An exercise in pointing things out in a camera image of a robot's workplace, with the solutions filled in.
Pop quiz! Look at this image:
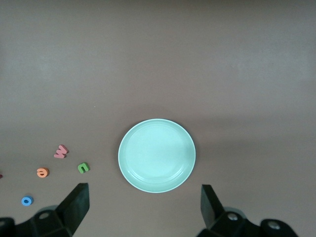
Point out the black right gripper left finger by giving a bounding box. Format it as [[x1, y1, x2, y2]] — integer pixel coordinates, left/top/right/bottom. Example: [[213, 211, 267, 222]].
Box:
[[14, 182, 90, 237]]

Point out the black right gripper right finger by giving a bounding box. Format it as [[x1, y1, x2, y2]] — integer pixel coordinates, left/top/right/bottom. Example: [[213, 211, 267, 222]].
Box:
[[199, 184, 263, 237]]

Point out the green foam letter u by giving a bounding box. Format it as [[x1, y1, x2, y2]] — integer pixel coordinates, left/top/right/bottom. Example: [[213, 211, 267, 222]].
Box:
[[77, 161, 90, 173]]

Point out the orange foam letter e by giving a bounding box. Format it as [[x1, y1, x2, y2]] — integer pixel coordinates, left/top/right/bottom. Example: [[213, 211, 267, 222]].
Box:
[[36, 167, 50, 178]]

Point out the pink foam letter m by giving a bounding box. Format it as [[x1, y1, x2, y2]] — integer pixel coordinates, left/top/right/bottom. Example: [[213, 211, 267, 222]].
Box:
[[53, 144, 69, 159]]

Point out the green plate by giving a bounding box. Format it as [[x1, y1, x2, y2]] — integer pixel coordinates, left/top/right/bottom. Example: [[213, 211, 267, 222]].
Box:
[[118, 118, 197, 194]]

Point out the brown table cover sheet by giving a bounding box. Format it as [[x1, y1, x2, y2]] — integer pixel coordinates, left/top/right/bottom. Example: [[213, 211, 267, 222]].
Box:
[[0, 0, 316, 237]]

